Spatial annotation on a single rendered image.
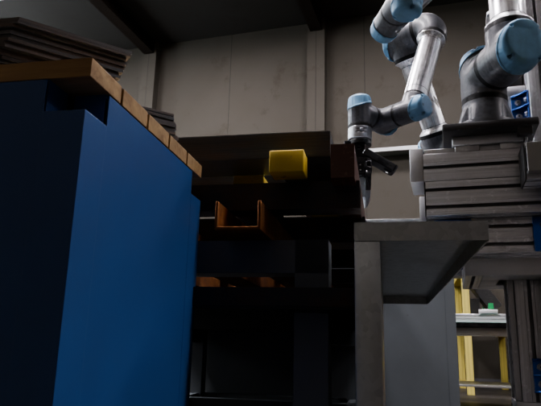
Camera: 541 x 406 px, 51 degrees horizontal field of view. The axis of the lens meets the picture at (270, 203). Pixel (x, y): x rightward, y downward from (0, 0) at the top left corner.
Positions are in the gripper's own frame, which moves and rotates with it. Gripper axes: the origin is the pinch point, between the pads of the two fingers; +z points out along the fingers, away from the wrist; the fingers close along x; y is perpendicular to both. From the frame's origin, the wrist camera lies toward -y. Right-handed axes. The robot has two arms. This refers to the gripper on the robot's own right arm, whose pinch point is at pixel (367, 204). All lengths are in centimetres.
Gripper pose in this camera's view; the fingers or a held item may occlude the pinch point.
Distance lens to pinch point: 178.0
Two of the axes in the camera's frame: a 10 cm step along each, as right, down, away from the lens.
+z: -0.2, 9.7, -2.4
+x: -0.2, -2.4, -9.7
